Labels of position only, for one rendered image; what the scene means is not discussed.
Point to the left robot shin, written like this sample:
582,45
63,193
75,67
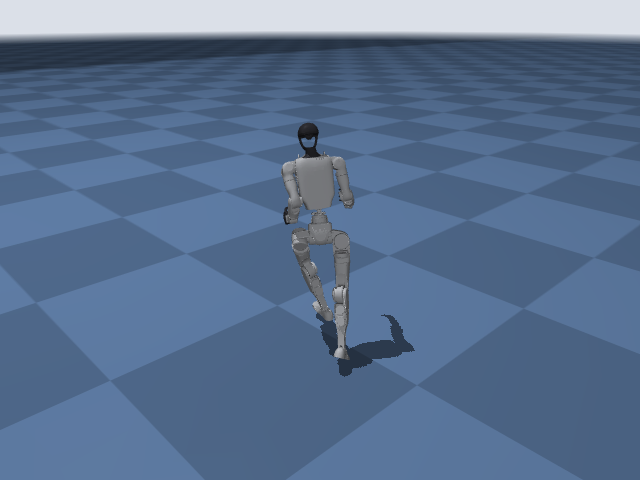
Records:
315,286

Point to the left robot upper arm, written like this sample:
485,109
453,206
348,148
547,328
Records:
287,171

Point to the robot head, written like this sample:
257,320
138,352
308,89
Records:
309,130

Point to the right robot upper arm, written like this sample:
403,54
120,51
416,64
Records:
342,177

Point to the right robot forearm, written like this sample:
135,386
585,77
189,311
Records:
350,203

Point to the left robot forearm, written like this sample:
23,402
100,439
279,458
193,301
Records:
292,216

